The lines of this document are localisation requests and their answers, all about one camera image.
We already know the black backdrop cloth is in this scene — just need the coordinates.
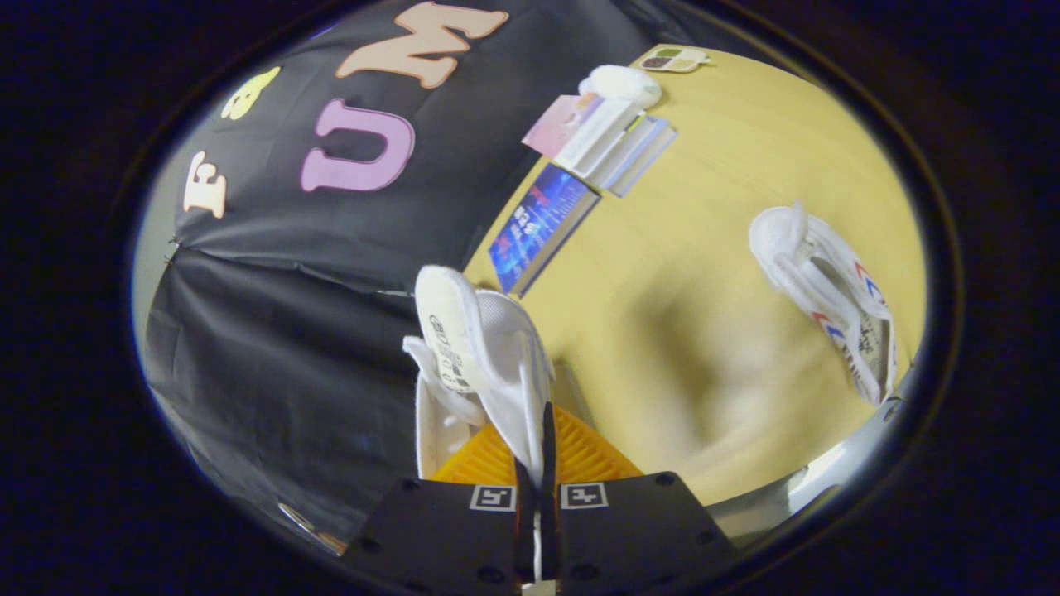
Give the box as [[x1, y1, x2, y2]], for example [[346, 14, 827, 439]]
[[137, 0, 688, 547]]

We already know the small colour palette card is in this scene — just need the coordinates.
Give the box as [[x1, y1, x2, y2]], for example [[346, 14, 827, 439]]
[[638, 46, 711, 74]]

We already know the white fuzzy ball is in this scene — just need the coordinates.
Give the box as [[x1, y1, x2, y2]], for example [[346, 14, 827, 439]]
[[578, 65, 663, 110]]

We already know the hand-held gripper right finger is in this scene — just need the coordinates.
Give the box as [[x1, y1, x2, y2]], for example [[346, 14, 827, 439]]
[[542, 401, 738, 596]]

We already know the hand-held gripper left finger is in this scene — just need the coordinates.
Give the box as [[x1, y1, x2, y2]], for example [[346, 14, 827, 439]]
[[341, 422, 531, 596]]

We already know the white sneaker shoe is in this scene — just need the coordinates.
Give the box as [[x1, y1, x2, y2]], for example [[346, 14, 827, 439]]
[[402, 265, 557, 584], [748, 201, 899, 406]]

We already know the white thick book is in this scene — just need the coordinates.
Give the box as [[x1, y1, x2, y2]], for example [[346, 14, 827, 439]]
[[553, 98, 643, 179]]

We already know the blue cover book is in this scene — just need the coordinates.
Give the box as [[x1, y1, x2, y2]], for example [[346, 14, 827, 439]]
[[489, 163, 601, 297]]

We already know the grey blue book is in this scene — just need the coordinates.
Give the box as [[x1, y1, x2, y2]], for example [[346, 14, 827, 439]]
[[592, 116, 678, 198]]

